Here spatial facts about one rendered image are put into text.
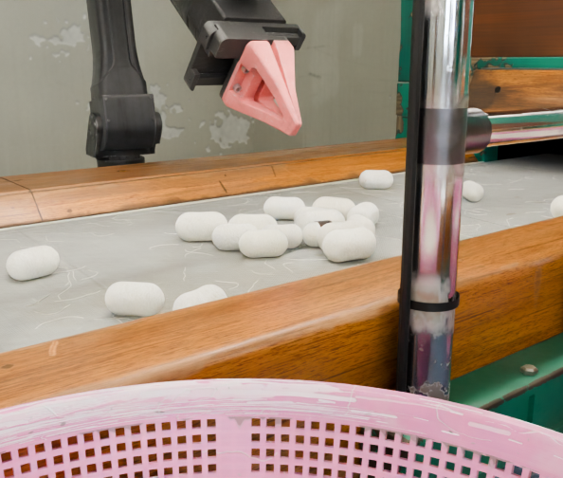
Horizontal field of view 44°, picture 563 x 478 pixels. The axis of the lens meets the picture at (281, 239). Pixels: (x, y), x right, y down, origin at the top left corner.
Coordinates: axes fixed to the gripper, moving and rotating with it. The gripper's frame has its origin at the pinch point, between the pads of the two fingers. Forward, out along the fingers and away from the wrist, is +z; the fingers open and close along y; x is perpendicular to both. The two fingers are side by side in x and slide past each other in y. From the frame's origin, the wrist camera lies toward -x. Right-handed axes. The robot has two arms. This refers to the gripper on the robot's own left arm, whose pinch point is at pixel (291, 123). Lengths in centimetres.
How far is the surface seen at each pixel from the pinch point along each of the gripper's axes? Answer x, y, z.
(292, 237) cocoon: -0.7, -7.4, 11.6
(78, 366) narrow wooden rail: -10.9, -28.7, 21.6
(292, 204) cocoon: 3.4, -1.8, 5.8
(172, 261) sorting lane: 2.0, -15.3, 9.9
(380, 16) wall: 59, 129, -101
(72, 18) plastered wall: 109, 61, -163
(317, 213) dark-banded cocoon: -0.7, -4.1, 10.0
